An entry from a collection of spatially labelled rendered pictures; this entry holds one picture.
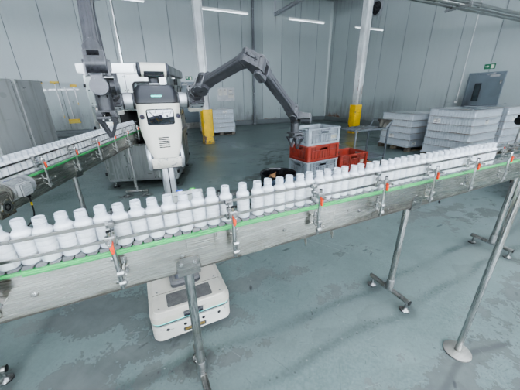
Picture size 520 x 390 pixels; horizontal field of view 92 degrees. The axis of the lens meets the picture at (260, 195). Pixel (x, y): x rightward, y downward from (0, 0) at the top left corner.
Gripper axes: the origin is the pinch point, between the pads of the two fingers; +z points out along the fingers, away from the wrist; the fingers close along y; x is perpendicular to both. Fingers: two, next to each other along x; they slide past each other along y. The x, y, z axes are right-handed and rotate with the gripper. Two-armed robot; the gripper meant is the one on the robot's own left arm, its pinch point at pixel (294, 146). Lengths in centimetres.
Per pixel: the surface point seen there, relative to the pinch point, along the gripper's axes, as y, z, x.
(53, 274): -42, 26, 126
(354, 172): -39.8, 9.6, -13.1
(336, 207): -43, 27, 0
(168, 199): -38, 7, 84
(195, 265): -42, 38, 78
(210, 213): -40, 17, 69
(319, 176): -39.5, 8.4, 10.6
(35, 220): -39, 7, 126
